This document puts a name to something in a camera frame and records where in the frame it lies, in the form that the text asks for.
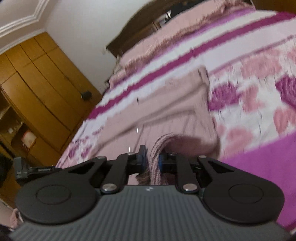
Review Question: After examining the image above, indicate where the dark wooden headboard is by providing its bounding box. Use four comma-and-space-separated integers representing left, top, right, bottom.
106, 1, 201, 57

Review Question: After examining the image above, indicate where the person's left hand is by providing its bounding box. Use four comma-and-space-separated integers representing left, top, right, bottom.
10, 208, 23, 229

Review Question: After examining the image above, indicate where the pink knit cardigan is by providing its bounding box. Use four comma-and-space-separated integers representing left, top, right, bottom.
87, 66, 218, 185

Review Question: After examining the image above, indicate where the pink folded blanket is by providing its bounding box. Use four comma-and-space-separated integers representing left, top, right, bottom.
109, 1, 254, 88

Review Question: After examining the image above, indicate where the floral striped bed sheet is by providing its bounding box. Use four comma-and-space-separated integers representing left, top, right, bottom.
57, 9, 295, 230

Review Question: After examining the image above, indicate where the yellow wooden wardrobe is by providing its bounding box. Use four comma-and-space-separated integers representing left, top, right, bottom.
0, 32, 103, 209

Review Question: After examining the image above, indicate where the black wardrobe knob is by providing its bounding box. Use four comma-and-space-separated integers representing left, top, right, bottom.
81, 91, 92, 101

